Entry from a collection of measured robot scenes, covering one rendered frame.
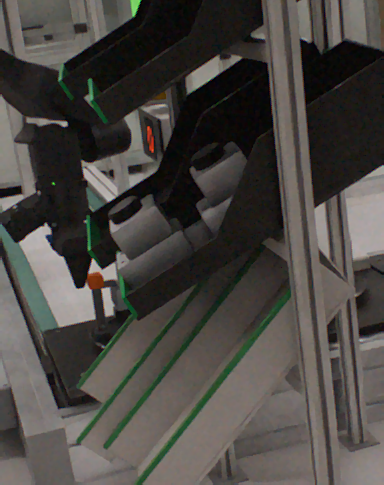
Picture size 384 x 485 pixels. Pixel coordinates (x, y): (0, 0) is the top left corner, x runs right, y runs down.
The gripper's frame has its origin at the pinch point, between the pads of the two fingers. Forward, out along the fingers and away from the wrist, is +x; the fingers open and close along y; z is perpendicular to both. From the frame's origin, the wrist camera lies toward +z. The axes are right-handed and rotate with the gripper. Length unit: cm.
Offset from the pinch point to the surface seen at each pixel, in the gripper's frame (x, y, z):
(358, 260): 11.1, -7.4, -42.7
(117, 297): 5.1, 2.2, -4.3
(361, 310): 12.6, 7.1, -36.0
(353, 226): 24, -60, -66
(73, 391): 12.6, 10.6, 4.0
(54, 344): 12.6, -5.7, 3.9
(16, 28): -23, -105, -9
